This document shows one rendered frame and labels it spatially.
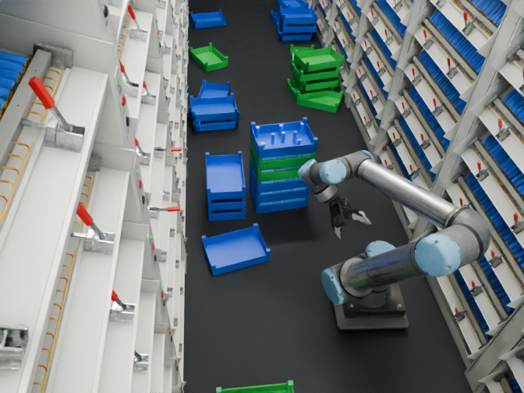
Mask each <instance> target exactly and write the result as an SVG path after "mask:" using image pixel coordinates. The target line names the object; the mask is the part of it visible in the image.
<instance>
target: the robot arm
mask: <svg viewBox="0 0 524 393"><path fill-rule="evenodd" d="M298 175H299V177H300V178H301V179H302V180H303V181H304V182H305V183H306V185H307V186H308V187H309V189H310V190H311V191H312V193H313V194H314V196H315V197H316V198H317V199H318V200H319V201H320V202H323V203H324V204H328V203H329V209H330V212H331V225H332V228H333V229H334V231H335V233H336V235H337V236H338V238H340V239H342V234H341V229H340V228H341V226H343V225H345V219H346V218H347V219H349V215H350V214H351V215H352V219H354V220H359V221H361V222H364V223H365V224H367V225H371V222H370V221H369V219H367V218H366V216H365V214H364V212H362V211H359V212H358V211H357V210H356V209H354V208H352V205H351V204H350V203H349V204H350V205H349V204H348V202H349V201H348V200H347V198H346V197H345V198H343V199H342V198H341V197H340V196H339V194H338V193H337V187H336V186H335V185H336V184H339V183H340V182H342V181H343V180H346V179H350V178H352V177H356V178H358V179H360V180H362V181H364V182H366V183H367V184H369V185H371V186H372V187H374V188H375V189H378V190H379V191H381V192H382V193H384V194H385V195H387V196H389V197H390V198H392V199H393V200H395V201H397V202H399V203H400V204H402V205H403V206H405V207H407V208H408V209H410V210H411V211H413V212H415V213H416V214H418V215H419V216H421V217H423V218H425V219H427V220H428V221H429V222H431V223H433V224H434V225H436V226H437V227H439V228H441V229H443V230H441V231H439V232H436V233H434V234H432V235H428V236H426V237H423V238H421V239H419V240H417V241H415V242H413V243H409V244H406V245H404V246H400V247H398V248H395V247H394V246H393V245H390V244H389V243H386V242H384V241H374V242H371V243H370V244H369V245H368V246H367V248H366V251H365V252H364V253H361V254H360V255H358V256H356V257H353V258H350V259H348V260H345V261H343V262H341V263H340V264H336V265H335V266H332V267H329V268H327V269H326V270H324V271H322V273H321V282H322V285H323V288H324V291H325V292H326V294H327V296H328V298H329V299H330V301H332V302H333V303H334V304H336V305H339V304H342V303H345V302H347V301H349V300H350V299H354V300H355V301H357V302H358V303H360V304H361V305H363V306H367V307H373V308H374V307H380V306H383V305H384V304H385V303H386V302H387V301H388V300H389V298H390V296H391V284H394V283H398V282H402V281H408V280H411V279H415V278H421V277H424V276H428V275H430V276H433V277H442V276H445V275H448V274H451V273H452V272H454V271H456V270H458V269H459V268H460V267H463V266H465V265H467V264H469V263H471V262H473V261H474V260H478V259H480V258H481V257H482V256H483V255H484V254H485V253H486V252H487V250H488V248H489V245H490V229H489V227H488V225H487V223H486V221H485V220H484V218H483V217H482V216H481V215H480V214H479V213H478V212H476V211H475V210H473V209H472V208H470V207H467V206H464V207H457V206H455V205H454V204H451V203H450V202H448V201H446V200H444V199H442V198H441V197H439V196H437V195H435V194H433V193H432V192H430V191H428V190H426V189H424V188H423V187H421V186H418V185H417V184H415V183H414V182H411V181H409V180H408V179H406V178H404V177H402V176H400V175H399V174H397V173H395V172H393V171H391V170H390V169H388V168H385V167H384V166H382V165H380V164H378V163H377V162H375V161H374V157H373V156H372V155H371V153H370V152H368V151H366V150H359V151H357V152H355V153H352V154H348V155H346V156H343V157H340V158H336V159H333V160H330V161H326V162H321V163H317V161H315V160H314V159H311V160H309V161H308V162H307V163H305V164H304V165H303V166H302V167H301V168H300V169H299V170H298ZM347 201H348V202H347ZM347 204H348V205H347ZM349 207H351V208H349Z"/></svg>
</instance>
